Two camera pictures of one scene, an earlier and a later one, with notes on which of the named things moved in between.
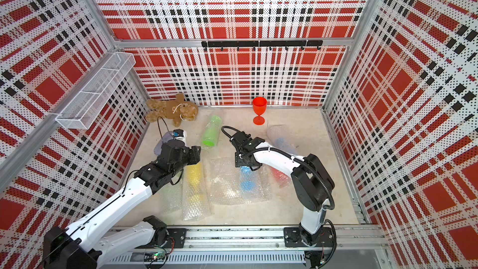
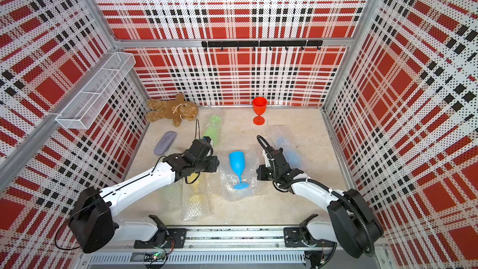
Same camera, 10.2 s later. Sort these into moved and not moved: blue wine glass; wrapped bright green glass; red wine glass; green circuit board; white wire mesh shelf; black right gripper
Moved: blue wine glass; black right gripper
Not moved: wrapped bright green glass; red wine glass; green circuit board; white wire mesh shelf
